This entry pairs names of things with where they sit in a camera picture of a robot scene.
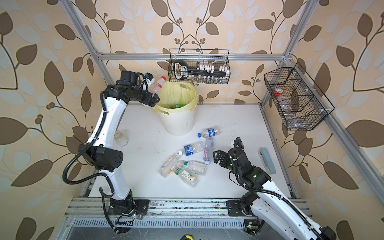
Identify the metal base rail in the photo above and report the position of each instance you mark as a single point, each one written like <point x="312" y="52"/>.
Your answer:
<point x="161" y="213"/>

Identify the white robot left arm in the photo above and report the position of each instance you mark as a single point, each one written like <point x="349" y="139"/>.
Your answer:
<point x="98" y="149"/>

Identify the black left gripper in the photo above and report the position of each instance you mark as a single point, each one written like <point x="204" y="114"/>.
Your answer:
<point x="152" y="100"/>

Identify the light blue grey case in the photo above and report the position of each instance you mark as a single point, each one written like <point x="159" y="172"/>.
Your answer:
<point x="267" y="161"/>

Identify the black wire basket right wall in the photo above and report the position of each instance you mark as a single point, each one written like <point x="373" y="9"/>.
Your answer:
<point x="303" y="105"/>

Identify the clear bottle blue label middle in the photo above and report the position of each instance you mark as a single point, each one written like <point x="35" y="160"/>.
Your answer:
<point x="192" y="149"/>

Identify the clear bottle blue cap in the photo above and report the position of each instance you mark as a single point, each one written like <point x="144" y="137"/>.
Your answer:
<point x="209" y="132"/>

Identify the clear bottle purple label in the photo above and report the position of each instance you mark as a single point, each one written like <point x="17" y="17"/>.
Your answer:
<point x="208" y="151"/>

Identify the yellow plastic bin liner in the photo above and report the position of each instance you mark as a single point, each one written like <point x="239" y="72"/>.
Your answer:
<point x="174" y="93"/>

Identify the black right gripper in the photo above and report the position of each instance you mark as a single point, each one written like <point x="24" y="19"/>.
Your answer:
<point x="225" y="157"/>

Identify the clear bottle green white label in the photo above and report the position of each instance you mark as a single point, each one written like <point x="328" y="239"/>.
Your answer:
<point x="186" y="176"/>

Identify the red cap item in basket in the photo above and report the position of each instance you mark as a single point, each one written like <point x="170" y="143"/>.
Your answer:
<point x="278" y="91"/>

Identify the white ribbed trash bin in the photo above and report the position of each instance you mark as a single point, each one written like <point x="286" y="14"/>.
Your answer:
<point x="177" y="124"/>

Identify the clear bottle yellow label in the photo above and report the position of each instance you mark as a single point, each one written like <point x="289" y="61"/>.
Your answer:
<point x="167" y="166"/>

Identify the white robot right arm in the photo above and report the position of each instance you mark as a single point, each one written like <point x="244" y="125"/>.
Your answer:
<point x="265" y="200"/>

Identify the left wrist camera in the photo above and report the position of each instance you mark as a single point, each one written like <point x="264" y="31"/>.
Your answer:
<point x="149" y="79"/>

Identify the black white tool in basket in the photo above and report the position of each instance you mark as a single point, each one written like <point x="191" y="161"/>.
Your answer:
<point x="183" y="71"/>

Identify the black wire basket back wall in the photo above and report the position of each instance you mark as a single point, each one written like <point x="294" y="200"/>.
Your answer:
<point x="216" y="57"/>

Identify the clear bottle red label red cap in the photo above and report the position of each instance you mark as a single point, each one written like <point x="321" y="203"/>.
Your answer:
<point x="156" y="87"/>

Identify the black wire basket wall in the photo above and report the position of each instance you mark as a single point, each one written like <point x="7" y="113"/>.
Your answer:
<point x="303" y="105"/>
<point x="216" y="57"/>

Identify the clear bottle green neck band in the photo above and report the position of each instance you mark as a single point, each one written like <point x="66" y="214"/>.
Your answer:
<point x="193" y="167"/>

